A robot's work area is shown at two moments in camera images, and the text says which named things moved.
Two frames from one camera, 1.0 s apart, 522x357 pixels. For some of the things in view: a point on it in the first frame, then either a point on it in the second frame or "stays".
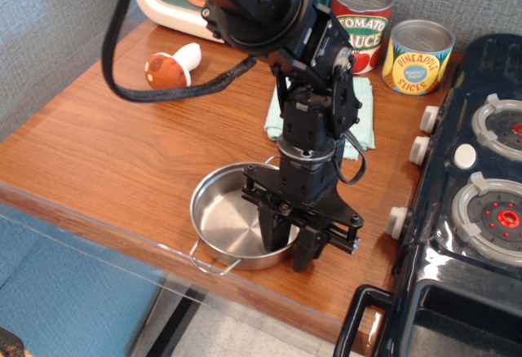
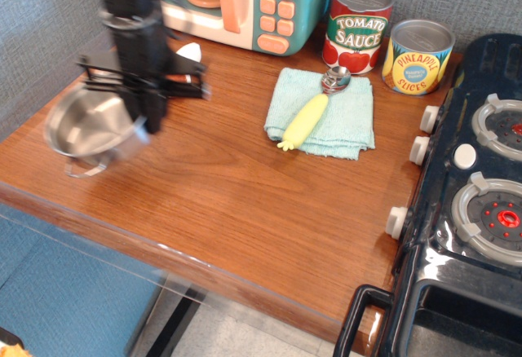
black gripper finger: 309,246 → 154,106
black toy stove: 457,291 stays
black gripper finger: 276,230 → 134,100
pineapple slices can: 417,57 stays
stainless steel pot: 228,225 → 89,127
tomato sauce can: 364,9 stays
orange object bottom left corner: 11,345 stays
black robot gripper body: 307,185 → 143,66
